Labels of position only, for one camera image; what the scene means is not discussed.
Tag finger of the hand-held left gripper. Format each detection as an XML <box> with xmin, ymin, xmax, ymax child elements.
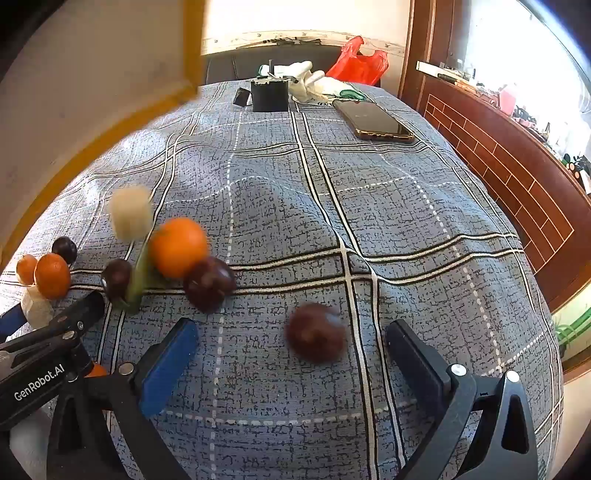
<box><xmin>0</xmin><ymin>302</ymin><xmax>27</xmax><ymax>340</ymax></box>
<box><xmin>48</xmin><ymin>291</ymin><xmax>107</xmax><ymax>341</ymax></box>

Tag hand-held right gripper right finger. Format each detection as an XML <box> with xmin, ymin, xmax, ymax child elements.
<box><xmin>385</xmin><ymin>318</ymin><xmax>539</xmax><ymax>480</ymax></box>

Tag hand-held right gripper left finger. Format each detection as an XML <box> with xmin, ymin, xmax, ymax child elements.
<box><xmin>46</xmin><ymin>318</ymin><xmax>200</xmax><ymax>480</ymax></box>

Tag small pale garlic piece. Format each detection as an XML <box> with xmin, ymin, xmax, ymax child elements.
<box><xmin>21</xmin><ymin>285</ymin><xmax>55</xmax><ymax>329</ymax></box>

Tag dark purple plum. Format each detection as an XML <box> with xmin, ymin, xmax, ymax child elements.
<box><xmin>100</xmin><ymin>258</ymin><xmax>134</xmax><ymax>301</ymax></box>
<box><xmin>52</xmin><ymin>236</ymin><xmax>78</xmax><ymax>265</ymax></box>
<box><xmin>284</xmin><ymin>302</ymin><xmax>347</xmax><ymax>364</ymax></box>
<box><xmin>183</xmin><ymin>256</ymin><xmax>237</xmax><ymax>313</ymax></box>

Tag white fruit chunk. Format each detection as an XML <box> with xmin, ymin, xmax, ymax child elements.
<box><xmin>109</xmin><ymin>185</ymin><xmax>154</xmax><ymax>241</ymax></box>

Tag green plant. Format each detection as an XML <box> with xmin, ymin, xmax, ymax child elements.
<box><xmin>554</xmin><ymin>308</ymin><xmax>591</xmax><ymax>361</ymax></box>

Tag blue checked blanket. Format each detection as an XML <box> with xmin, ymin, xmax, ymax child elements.
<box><xmin>0</xmin><ymin>80</ymin><xmax>565</xmax><ymax>480</ymax></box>

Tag brown wooden cabinet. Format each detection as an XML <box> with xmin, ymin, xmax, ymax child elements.
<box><xmin>398</xmin><ymin>0</ymin><xmax>591</xmax><ymax>315</ymax></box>

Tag black smartphone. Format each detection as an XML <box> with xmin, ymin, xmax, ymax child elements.
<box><xmin>332</xmin><ymin>100</ymin><xmax>416</xmax><ymax>143</ymax></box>

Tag black sofa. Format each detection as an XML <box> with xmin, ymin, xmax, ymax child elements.
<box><xmin>205</xmin><ymin>42</ymin><xmax>384</xmax><ymax>89</ymax></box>

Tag black round container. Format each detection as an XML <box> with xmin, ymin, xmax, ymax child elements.
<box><xmin>250</xmin><ymin>78</ymin><xmax>290</xmax><ymax>113</ymax></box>

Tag white cloth gloves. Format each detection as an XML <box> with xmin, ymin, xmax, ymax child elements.
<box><xmin>259</xmin><ymin>61</ymin><xmax>342</xmax><ymax>106</ymax></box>

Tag red plastic bag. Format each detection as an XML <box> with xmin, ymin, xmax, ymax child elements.
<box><xmin>325</xmin><ymin>36</ymin><xmax>389</xmax><ymax>88</ymax></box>

